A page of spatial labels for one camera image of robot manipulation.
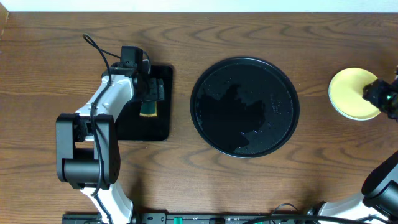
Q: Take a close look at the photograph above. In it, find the green yellow sponge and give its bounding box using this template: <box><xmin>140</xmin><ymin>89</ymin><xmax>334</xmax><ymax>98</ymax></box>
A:
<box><xmin>139</xmin><ymin>101</ymin><xmax>157</xmax><ymax>118</ymax></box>

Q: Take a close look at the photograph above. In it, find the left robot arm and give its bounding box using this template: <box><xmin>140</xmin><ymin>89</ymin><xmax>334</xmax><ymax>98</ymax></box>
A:
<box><xmin>55</xmin><ymin>63</ymin><xmax>174</xmax><ymax>223</ymax></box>

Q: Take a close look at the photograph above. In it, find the yellow plate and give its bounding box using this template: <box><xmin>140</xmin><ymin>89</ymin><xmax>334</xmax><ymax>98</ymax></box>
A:
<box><xmin>328</xmin><ymin>67</ymin><xmax>382</xmax><ymax>120</ymax></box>

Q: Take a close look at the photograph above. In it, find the light green plate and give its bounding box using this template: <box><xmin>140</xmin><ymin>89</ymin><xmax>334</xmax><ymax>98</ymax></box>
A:
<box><xmin>330</xmin><ymin>97</ymin><xmax>381</xmax><ymax>121</ymax></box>

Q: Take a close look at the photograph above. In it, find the black rectangular tray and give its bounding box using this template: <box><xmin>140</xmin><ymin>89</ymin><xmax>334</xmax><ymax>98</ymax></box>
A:
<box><xmin>116</xmin><ymin>65</ymin><xmax>173</xmax><ymax>141</ymax></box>

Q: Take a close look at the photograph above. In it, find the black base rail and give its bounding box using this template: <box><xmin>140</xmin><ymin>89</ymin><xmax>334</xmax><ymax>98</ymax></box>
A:
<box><xmin>61</xmin><ymin>212</ymin><xmax>312</xmax><ymax>224</ymax></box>

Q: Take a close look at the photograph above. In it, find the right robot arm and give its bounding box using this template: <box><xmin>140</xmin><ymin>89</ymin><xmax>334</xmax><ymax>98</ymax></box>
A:
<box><xmin>307</xmin><ymin>68</ymin><xmax>397</xmax><ymax>223</ymax></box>

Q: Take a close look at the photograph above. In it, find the round black tray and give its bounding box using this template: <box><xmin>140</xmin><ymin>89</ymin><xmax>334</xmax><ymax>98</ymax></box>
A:
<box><xmin>190</xmin><ymin>57</ymin><xmax>300</xmax><ymax>158</ymax></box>

